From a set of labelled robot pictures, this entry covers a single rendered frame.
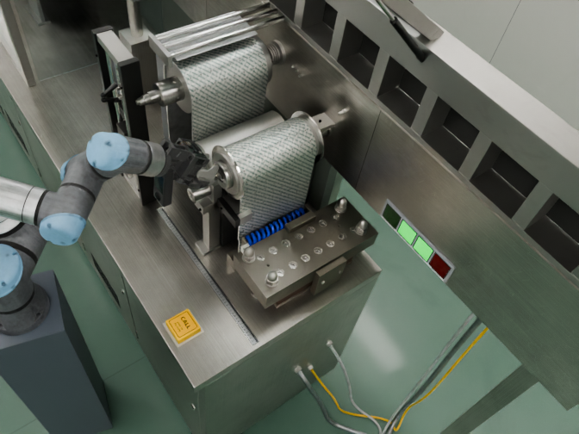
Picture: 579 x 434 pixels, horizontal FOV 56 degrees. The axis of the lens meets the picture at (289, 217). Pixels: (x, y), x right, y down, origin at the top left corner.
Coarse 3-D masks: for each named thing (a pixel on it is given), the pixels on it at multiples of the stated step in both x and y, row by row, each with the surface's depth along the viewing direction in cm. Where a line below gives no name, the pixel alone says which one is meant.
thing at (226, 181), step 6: (216, 162) 136; (222, 162) 135; (222, 168) 134; (222, 174) 135; (228, 174) 134; (216, 180) 140; (222, 180) 138; (228, 180) 135; (222, 186) 139; (228, 186) 136
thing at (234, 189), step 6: (306, 120) 145; (312, 132) 143; (318, 144) 145; (318, 150) 146; (216, 156) 137; (222, 156) 134; (228, 162) 133; (228, 168) 134; (234, 174) 133; (234, 180) 134; (234, 186) 136; (228, 192) 141; (234, 192) 138
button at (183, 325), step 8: (184, 312) 149; (168, 320) 147; (176, 320) 148; (184, 320) 148; (192, 320) 148; (168, 328) 148; (176, 328) 146; (184, 328) 147; (192, 328) 147; (200, 328) 147; (176, 336) 145; (184, 336) 145
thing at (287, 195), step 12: (312, 168) 150; (288, 180) 147; (300, 180) 151; (264, 192) 143; (276, 192) 147; (288, 192) 151; (300, 192) 156; (240, 204) 141; (252, 204) 144; (264, 204) 148; (276, 204) 152; (288, 204) 157; (300, 204) 161; (252, 216) 149; (264, 216) 153; (276, 216) 157; (240, 228) 150; (252, 228) 154
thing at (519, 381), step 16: (336, 176) 193; (336, 192) 203; (512, 384) 160; (528, 384) 154; (480, 400) 176; (496, 400) 169; (512, 400) 163; (464, 416) 188; (480, 416) 180; (448, 432) 202; (464, 432) 192
